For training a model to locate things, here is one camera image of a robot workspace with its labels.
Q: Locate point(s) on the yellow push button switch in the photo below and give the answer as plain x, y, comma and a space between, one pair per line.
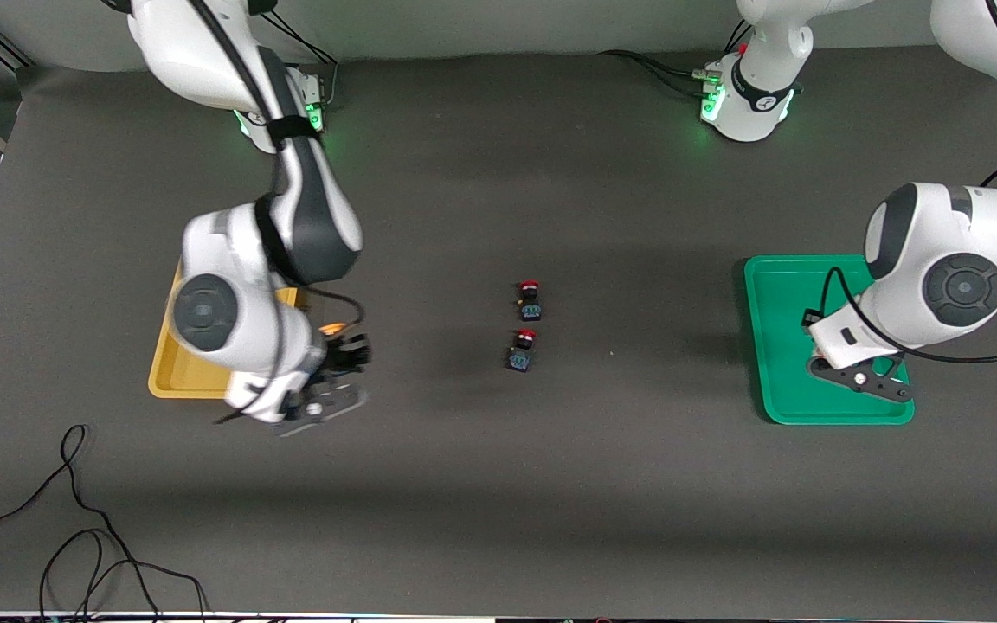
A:
332, 328

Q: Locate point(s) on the red push button switch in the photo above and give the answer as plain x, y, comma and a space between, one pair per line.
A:
530, 303
522, 353

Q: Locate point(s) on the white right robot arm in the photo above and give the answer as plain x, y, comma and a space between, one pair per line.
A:
239, 320

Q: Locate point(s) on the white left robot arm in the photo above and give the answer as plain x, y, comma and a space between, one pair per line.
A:
940, 260

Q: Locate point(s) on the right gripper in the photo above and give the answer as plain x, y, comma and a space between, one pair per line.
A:
345, 354

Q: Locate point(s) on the yellow plastic tray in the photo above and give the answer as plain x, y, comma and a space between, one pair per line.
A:
171, 368

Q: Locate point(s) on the green plastic tray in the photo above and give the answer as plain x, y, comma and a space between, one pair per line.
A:
780, 303

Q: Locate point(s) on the dark gray table mat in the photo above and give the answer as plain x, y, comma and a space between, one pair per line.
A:
498, 519

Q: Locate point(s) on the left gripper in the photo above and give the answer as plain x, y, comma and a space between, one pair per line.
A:
807, 317

